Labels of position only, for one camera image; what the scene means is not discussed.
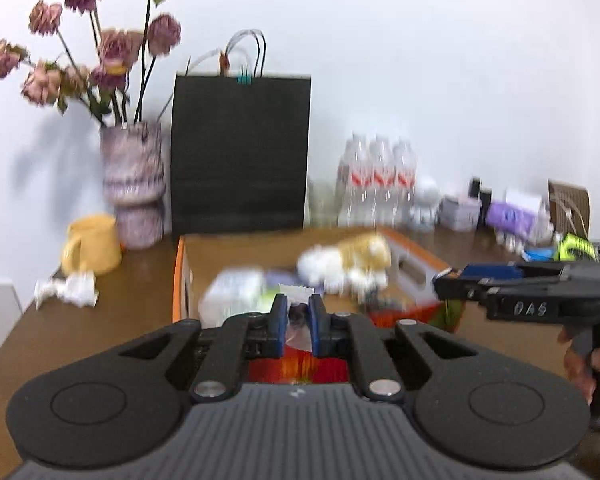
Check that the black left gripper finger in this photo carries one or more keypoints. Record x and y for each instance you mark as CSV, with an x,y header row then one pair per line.
x,y
121,404
470,403

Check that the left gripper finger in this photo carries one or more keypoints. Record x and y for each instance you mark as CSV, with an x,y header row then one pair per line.
x,y
461,287
510,271

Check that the red rose flower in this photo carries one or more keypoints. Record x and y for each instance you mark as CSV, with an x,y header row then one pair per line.
x,y
298,365

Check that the person's hand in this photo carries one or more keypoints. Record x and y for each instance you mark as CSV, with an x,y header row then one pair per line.
x,y
579,371

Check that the orange cardboard box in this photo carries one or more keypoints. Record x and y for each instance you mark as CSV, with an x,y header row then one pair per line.
x,y
200,258

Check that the green black glove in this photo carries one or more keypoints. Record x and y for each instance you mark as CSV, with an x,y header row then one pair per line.
x,y
574,248

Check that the purple wipes pack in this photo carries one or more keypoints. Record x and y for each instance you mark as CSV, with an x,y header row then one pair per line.
x,y
519,220

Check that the white robot figurine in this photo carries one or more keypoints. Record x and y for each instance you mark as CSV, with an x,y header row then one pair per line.
x,y
426,199

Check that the brown cardboard stand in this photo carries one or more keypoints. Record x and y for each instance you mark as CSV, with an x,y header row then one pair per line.
x,y
570,208

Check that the white yellow plush hamster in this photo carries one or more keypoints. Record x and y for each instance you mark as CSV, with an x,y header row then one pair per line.
x,y
357,265

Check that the crumpled tissue on table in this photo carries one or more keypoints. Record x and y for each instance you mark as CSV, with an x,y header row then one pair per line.
x,y
77,288

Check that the left water bottle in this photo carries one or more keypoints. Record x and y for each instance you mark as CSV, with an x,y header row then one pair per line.
x,y
354,178

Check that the water bottle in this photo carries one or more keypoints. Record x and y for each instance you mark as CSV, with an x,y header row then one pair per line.
x,y
354,178
384,175
406,164

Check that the right water bottle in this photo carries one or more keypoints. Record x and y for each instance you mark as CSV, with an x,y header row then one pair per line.
x,y
406,164

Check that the middle water bottle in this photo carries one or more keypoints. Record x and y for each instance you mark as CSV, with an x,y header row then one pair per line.
x,y
384,175

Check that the clear glass cup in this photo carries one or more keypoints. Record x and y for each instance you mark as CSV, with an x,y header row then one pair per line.
x,y
321,203

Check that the yellow ceramic mug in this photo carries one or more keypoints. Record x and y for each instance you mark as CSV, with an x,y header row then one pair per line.
x,y
92,246

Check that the white face mask pack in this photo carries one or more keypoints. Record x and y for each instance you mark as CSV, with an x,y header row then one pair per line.
x,y
234,291

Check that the black paper bag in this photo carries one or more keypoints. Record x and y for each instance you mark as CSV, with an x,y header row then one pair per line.
x,y
239,145

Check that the purple marbled vase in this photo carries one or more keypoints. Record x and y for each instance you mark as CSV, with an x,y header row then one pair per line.
x,y
133,181

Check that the dried pink roses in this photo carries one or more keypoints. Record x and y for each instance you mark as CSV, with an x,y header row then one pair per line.
x,y
113,85

